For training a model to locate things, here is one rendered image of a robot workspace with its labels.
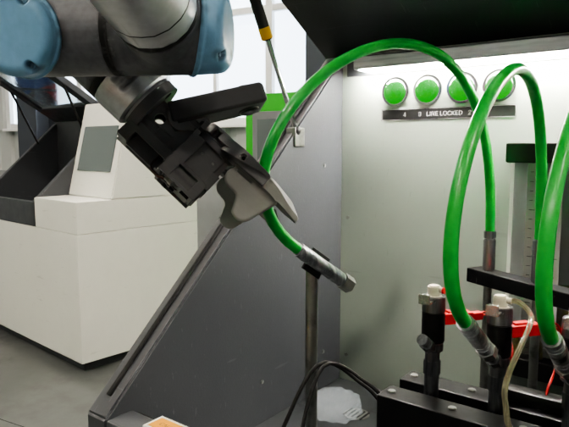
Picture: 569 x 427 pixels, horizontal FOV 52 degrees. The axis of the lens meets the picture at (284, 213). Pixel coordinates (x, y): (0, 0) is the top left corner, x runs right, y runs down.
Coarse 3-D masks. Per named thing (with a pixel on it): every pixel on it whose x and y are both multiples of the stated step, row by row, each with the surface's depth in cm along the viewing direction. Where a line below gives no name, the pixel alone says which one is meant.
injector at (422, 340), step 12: (444, 300) 71; (432, 312) 70; (444, 312) 71; (432, 324) 71; (444, 324) 71; (420, 336) 70; (432, 336) 71; (444, 336) 72; (432, 348) 70; (432, 360) 72; (432, 372) 72; (432, 384) 72
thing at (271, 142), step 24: (360, 48) 72; (384, 48) 74; (408, 48) 76; (432, 48) 77; (456, 72) 80; (288, 120) 68; (264, 144) 68; (264, 168) 67; (264, 216) 69; (288, 240) 70
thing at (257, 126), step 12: (276, 96) 367; (288, 96) 362; (264, 108) 373; (276, 108) 368; (252, 120) 378; (264, 120) 373; (252, 132) 379; (264, 132) 374; (252, 144) 380; (252, 156) 381
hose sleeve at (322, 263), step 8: (304, 248) 71; (296, 256) 71; (304, 256) 71; (312, 256) 71; (320, 256) 73; (312, 264) 72; (320, 264) 72; (328, 264) 73; (320, 272) 73; (328, 272) 73; (336, 272) 73; (336, 280) 74; (344, 280) 74
